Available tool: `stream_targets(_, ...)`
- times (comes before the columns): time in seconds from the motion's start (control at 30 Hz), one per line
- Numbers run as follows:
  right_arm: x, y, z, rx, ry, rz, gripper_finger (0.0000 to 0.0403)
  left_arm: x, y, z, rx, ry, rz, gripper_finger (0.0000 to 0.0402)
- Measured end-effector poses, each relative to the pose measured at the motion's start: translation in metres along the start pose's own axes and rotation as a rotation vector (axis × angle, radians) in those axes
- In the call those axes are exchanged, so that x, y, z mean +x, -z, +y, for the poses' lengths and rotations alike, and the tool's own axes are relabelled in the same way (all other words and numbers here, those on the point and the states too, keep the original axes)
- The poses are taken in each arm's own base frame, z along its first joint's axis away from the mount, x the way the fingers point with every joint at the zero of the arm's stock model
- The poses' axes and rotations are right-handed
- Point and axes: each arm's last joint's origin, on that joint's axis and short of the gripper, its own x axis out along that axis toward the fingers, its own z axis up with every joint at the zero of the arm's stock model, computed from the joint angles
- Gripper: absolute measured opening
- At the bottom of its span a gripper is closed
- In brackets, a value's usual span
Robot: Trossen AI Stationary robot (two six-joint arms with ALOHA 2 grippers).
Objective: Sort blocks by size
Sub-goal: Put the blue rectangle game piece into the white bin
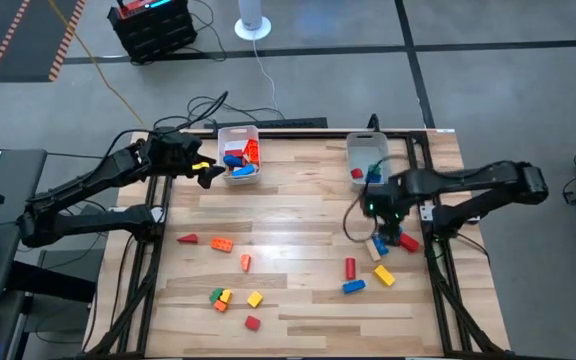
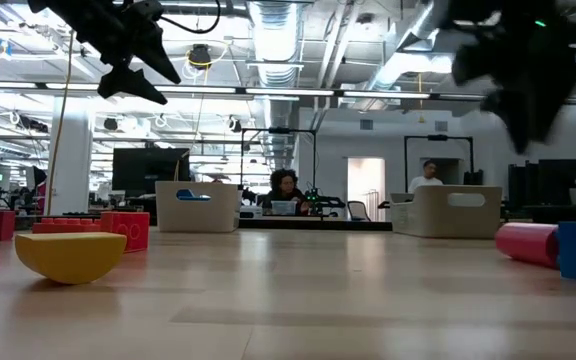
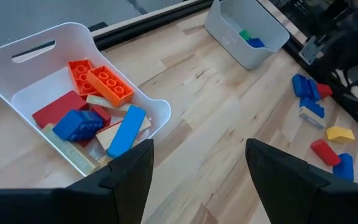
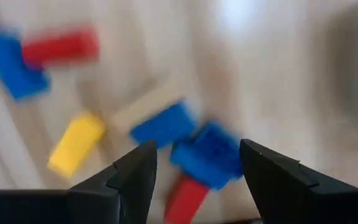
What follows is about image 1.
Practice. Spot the blue small block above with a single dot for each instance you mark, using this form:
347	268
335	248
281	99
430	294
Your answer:
374	178

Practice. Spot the dark under-desk shelf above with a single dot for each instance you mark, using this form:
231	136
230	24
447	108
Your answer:
53	280

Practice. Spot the red large block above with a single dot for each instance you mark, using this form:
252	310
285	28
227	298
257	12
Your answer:
232	153

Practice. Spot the red black device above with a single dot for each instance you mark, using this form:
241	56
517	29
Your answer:
135	6

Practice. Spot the red triangle block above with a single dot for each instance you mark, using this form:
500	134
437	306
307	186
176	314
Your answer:
188	239

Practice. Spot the blue stud brick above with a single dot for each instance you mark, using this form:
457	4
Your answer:
381	246

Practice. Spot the blue large brick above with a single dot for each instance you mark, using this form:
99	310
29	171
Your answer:
244	170

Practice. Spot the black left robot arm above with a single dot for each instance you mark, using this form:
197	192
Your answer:
93	172

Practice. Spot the black small mount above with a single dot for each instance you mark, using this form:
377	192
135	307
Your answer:
373	122

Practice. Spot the yellow tape tag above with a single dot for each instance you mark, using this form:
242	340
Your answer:
199	165

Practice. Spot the red cylinder block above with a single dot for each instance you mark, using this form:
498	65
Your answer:
350	268

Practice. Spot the red rectangular block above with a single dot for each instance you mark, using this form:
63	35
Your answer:
409	242

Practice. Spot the orange long stud brick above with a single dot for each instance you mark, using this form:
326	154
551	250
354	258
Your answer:
222	244

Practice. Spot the whitish wood block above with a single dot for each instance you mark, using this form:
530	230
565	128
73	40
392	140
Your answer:
235	146

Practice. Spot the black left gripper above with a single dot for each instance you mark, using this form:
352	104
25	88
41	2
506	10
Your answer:
173	152

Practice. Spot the black aluminium table frame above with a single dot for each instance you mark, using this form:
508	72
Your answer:
308	134

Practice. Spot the yellow long block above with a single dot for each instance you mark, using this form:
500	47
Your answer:
384	275

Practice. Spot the orange wedge block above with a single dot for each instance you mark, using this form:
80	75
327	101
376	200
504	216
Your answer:
245	262

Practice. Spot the orange-red stud brick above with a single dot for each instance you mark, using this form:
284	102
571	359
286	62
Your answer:
253	151

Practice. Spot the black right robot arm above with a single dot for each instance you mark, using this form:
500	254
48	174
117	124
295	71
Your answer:
468	177

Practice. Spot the clear grey plastic bin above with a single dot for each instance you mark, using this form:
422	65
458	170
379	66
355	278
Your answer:
368	150

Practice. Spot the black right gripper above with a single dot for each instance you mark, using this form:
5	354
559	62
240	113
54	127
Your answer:
388	197

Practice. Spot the orange small block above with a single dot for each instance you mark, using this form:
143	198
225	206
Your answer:
220	305

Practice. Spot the white metal mounting bracket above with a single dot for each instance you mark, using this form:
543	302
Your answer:
159	214
427	213

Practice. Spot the pale wood block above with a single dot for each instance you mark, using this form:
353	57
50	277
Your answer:
372	251

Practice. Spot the yellow small block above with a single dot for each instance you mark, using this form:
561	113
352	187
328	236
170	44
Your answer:
226	296

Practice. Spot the yellow half-round block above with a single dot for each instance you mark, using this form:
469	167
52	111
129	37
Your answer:
254	299

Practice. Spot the green small block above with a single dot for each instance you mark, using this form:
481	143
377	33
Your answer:
215	294

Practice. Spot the dark grey side desk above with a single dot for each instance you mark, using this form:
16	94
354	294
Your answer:
18	170

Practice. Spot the red rounded block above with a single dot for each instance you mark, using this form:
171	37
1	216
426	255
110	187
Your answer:
252	323

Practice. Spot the blue long block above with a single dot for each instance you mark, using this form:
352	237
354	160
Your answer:
354	286

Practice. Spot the red small block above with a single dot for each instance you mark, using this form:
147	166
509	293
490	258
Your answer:
357	173

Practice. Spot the white round-base stand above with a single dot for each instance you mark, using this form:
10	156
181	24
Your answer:
252	25

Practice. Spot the black stacked crate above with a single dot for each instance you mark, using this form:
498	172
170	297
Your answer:
158	40

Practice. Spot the black power strip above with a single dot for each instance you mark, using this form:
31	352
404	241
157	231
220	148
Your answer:
268	123

